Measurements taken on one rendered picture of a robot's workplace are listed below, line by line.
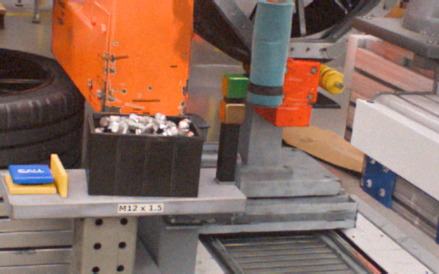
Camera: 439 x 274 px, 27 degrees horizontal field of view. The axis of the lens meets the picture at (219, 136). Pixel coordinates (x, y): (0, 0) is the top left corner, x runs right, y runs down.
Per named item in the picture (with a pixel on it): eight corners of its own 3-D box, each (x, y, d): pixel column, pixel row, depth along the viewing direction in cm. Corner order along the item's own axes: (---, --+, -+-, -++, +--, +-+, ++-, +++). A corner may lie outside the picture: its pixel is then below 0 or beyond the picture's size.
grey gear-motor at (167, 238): (183, 219, 256) (194, 98, 246) (233, 286, 218) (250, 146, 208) (119, 222, 250) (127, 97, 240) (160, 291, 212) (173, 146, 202)
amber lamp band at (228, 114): (237, 119, 176) (239, 99, 175) (244, 125, 172) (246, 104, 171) (217, 119, 174) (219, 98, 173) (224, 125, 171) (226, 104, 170)
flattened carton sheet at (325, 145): (321, 130, 390) (322, 122, 389) (421, 170, 349) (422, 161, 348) (267, 137, 372) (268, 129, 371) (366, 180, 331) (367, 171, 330)
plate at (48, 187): (49, 178, 169) (49, 172, 169) (56, 193, 162) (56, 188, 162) (4, 179, 166) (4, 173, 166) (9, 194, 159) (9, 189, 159)
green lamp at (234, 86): (239, 94, 174) (242, 73, 173) (247, 99, 171) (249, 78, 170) (219, 94, 173) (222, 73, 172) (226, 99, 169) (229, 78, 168)
